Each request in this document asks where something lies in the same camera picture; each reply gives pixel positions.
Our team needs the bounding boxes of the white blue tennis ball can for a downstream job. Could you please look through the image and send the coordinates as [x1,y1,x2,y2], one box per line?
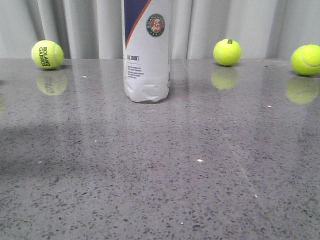
[121,0,172,103]

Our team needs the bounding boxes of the Wilson 1 tennis ball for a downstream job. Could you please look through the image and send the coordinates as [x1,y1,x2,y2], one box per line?
[213,38,242,66]

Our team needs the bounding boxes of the Roland Garros tennis ball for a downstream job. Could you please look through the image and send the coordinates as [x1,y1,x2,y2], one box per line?
[31,40,64,70]

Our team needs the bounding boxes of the plain yellow tennis ball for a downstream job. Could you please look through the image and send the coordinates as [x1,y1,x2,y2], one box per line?
[291,44,320,76]

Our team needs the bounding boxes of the grey pleated curtain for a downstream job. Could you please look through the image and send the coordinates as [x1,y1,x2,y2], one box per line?
[0,0,320,59]

